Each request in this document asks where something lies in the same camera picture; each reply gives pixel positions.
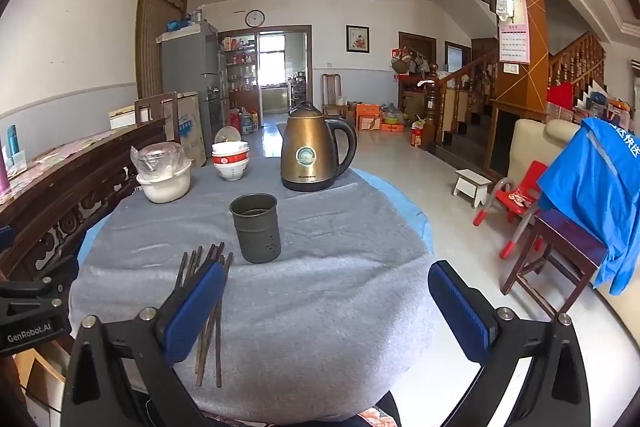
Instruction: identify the small white stool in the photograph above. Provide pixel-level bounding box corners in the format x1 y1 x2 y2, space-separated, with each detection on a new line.
453 169 494 208

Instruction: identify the framed wall picture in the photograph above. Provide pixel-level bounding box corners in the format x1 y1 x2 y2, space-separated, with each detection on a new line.
346 25 371 54

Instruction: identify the metal kitchen rack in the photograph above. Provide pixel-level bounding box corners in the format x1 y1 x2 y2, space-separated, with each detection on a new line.
287 74 307 110

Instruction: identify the brown wooden pillar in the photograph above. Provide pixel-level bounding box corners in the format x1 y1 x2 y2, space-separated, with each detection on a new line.
479 0 551 124

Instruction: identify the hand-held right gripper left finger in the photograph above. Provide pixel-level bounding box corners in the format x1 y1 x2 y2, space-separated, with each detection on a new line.
60 260 227 427

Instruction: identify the blue table cover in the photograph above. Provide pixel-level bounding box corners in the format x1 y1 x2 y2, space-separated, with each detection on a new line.
75 166 428 268

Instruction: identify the blue water jug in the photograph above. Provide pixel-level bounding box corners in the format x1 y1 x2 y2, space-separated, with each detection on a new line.
239 107 259 136

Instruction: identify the large white bowl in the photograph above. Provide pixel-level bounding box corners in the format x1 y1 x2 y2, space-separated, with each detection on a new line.
136 159 194 204

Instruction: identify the red child chair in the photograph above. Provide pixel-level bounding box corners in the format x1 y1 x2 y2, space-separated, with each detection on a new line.
472 160 551 261

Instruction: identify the floral printed table cover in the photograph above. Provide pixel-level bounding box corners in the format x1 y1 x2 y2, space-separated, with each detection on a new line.
0 127 137 204

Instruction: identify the dark wooden chair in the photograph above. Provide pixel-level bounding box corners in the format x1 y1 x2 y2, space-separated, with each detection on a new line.
134 92 180 142

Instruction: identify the wooden stair railing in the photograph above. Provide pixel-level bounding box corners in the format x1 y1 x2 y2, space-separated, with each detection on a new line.
425 32 607 145

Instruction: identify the dark wooden stool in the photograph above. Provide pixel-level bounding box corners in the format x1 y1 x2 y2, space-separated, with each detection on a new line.
501 208 610 321

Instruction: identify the orange cardboard box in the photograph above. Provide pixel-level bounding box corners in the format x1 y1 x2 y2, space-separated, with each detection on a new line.
356 103 384 132

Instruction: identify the bronze electric kettle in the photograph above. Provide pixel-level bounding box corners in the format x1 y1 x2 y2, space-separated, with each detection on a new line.
277 102 358 192

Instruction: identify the blue jacket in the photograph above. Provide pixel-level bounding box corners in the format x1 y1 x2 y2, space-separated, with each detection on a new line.
537 117 640 296

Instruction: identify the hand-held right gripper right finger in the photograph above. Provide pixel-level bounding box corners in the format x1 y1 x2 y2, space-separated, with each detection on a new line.
427 260 596 427

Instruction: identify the wooden pantry shelf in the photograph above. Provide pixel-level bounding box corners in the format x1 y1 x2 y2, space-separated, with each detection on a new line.
220 36 260 108

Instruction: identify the white printed cardboard box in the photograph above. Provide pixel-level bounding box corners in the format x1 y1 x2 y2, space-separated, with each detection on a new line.
177 93 207 168

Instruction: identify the grey refrigerator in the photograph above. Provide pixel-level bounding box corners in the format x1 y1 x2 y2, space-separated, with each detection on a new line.
160 22 222 158

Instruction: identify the dark metal chopstick holder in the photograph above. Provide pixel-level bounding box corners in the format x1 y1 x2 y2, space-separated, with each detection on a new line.
229 193 282 264

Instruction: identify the wall calendar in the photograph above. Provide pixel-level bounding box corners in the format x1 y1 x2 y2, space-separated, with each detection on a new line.
497 0 531 66

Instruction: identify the bundle of dark chopsticks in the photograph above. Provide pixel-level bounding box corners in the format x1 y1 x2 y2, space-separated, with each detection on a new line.
175 243 235 389

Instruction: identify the light wooden chair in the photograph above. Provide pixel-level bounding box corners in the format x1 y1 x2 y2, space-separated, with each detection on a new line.
321 73 350 118

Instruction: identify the grey tablecloth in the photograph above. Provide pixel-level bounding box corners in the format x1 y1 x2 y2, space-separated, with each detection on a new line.
67 154 437 424

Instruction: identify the pink bottle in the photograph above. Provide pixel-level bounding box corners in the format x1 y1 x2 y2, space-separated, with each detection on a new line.
0 149 12 198

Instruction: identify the white chest freezer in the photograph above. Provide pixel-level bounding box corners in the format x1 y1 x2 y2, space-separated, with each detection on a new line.
109 104 137 130

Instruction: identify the dark carved wooden bench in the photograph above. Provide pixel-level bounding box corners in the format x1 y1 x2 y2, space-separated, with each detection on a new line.
0 118 168 289

